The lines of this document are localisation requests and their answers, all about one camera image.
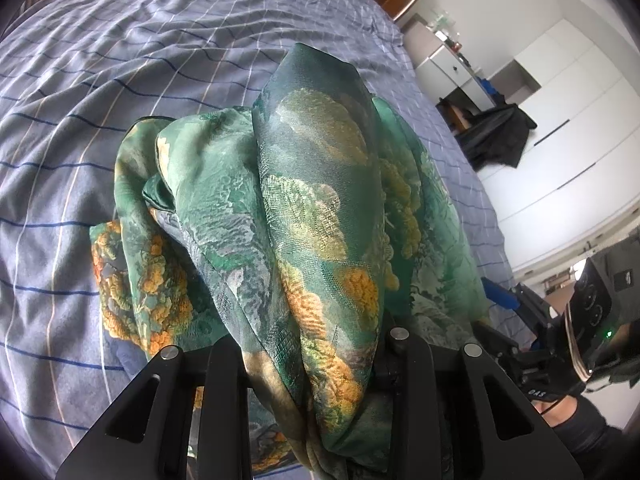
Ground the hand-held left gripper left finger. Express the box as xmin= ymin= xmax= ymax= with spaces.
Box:
xmin=55 ymin=337 xmax=253 ymax=480

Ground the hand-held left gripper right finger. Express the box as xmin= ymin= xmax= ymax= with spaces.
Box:
xmin=377 ymin=326 xmax=586 ymax=480

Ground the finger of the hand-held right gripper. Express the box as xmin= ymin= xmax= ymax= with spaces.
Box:
xmin=482 ymin=280 xmax=561 ymax=341
xmin=475 ymin=320 xmax=531 ymax=376

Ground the green floral satin garment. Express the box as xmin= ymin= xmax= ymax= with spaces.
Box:
xmin=90 ymin=42 xmax=493 ymax=480

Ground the person's right forearm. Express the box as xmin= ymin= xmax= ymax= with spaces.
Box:
xmin=542 ymin=395 xmax=626 ymax=480

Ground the white wardrobe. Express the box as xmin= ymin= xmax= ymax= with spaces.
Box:
xmin=477 ymin=17 xmax=640 ymax=273

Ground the black jacket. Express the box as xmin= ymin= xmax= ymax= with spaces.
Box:
xmin=457 ymin=102 xmax=538 ymax=171

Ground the white nightstand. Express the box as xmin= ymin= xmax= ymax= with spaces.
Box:
xmin=402 ymin=15 xmax=476 ymax=103

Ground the blue striped bed sheet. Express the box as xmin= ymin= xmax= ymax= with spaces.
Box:
xmin=0 ymin=0 xmax=513 ymax=480

